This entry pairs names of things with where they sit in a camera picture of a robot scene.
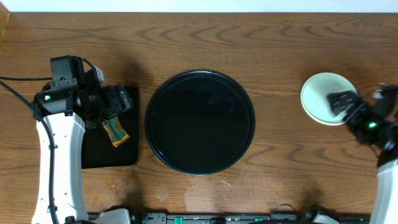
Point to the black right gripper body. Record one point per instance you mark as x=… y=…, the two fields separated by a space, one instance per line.
x=368 y=125

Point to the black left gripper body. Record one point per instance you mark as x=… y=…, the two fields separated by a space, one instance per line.
x=111 y=104

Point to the mint plate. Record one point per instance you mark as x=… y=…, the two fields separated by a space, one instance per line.
x=315 y=90

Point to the orange green scrub sponge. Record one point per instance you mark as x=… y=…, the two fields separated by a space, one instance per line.
x=115 y=131

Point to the yellow plate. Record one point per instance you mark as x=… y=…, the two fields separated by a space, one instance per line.
x=320 y=121

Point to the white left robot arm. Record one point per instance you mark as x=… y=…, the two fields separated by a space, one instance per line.
x=81 y=127

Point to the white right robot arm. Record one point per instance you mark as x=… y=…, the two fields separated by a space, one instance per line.
x=385 y=207

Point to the black rectangular tray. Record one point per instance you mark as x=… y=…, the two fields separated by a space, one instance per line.
x=98 y=151

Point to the black round tray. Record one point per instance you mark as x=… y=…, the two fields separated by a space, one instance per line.
x=200 y=122

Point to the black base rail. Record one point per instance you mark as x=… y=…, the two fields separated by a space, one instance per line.
x=114 y=217

